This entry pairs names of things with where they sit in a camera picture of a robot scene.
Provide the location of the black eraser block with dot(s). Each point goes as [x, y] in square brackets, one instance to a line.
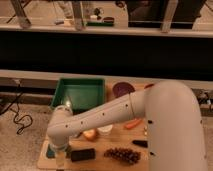
[84, 154]

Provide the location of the red bowl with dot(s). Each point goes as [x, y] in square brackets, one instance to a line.
[148, 86]

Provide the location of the purple bowl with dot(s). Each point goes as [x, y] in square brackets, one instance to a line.
[122, 88]

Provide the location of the bunch of grapes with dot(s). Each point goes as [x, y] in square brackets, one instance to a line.
[123, 154]

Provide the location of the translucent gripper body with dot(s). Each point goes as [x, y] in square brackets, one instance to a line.
[60, 157]

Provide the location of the white round container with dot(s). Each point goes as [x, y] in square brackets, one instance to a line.
[105, 130]

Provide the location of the green sponge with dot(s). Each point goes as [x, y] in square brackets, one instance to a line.
[51, 153]

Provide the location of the red yellow apple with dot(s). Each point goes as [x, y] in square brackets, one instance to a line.
[90, 135]

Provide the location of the black handled tool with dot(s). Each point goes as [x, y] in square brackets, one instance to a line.
[142, 143]

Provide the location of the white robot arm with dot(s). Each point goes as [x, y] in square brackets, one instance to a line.
[174, 124]

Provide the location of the orange carrot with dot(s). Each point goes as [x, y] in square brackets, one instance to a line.
[132, 124]

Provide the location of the green plastic tray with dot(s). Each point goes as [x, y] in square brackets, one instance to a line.
[81, 93]

